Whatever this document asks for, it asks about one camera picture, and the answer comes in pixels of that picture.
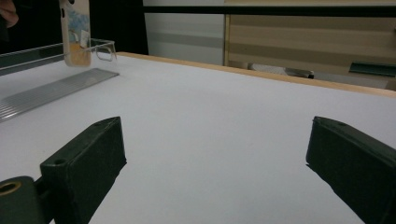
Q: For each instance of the clear plastic tray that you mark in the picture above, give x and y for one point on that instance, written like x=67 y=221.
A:
x=59 y=87

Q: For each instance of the patterned beige orange phone case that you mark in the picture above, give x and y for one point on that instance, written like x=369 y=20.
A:
x=76 y=34

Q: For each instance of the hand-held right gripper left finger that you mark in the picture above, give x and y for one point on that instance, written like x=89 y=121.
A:
x=90 y=168

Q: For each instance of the black horizontal frame bar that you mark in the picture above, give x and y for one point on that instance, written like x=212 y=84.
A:
x=267 y=11

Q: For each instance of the white cabinet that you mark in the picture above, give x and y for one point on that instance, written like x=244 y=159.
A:
x=186 y=37

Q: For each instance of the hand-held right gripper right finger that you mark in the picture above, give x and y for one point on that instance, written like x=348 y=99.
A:
x=358 y=168

